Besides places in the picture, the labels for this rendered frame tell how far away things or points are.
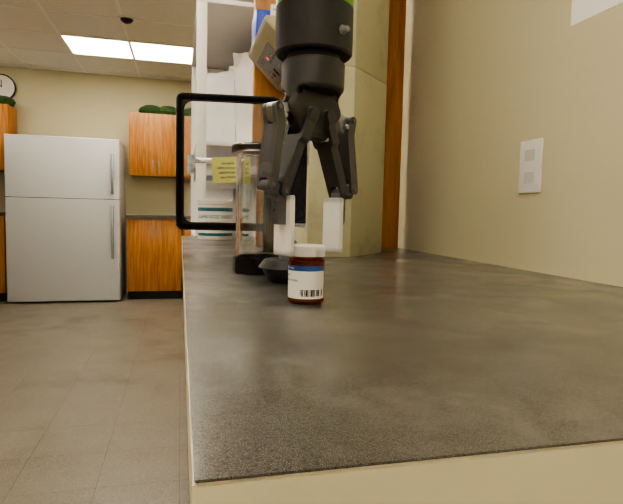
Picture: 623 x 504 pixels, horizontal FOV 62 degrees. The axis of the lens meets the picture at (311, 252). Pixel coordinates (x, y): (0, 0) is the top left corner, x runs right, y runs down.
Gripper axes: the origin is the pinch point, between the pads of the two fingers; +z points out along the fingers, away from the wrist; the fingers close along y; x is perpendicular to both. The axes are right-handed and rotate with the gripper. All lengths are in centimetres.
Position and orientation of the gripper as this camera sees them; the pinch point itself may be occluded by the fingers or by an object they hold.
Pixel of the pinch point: (309, 231)
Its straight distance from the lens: 63.8
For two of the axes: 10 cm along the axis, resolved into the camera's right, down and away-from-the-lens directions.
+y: -7.2, 0.4, -7.0
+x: 7.0, 0.7, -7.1
